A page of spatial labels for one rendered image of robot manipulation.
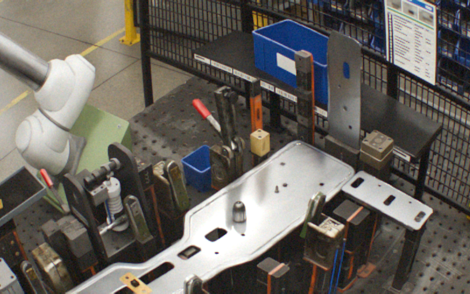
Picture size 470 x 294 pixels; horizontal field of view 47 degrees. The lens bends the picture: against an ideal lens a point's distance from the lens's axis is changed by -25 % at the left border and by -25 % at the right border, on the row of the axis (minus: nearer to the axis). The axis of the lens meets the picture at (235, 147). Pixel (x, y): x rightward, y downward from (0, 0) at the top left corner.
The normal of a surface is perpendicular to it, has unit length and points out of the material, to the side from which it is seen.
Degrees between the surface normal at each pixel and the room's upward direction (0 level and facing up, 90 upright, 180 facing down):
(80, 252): 90
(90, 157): 42
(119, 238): 0
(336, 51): 90
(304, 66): 90
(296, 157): 0
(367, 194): 0
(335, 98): 90
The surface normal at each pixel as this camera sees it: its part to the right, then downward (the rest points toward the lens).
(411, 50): -0.69, 0.45
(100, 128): -0.44, -0.27
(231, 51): -0.05, -0.81
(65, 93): 0.55, 0.32
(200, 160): 0.72, 0.32
